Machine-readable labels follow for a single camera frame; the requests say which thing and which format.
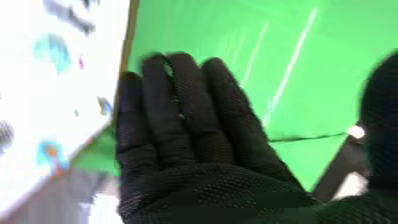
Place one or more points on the white sheet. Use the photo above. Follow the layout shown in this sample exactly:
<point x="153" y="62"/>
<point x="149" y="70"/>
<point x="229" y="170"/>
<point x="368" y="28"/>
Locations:
<point x="36" y="100"/>

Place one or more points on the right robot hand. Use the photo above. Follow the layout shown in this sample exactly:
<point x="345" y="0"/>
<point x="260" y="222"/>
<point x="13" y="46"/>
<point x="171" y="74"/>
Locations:
<point x="196" y="186"/>

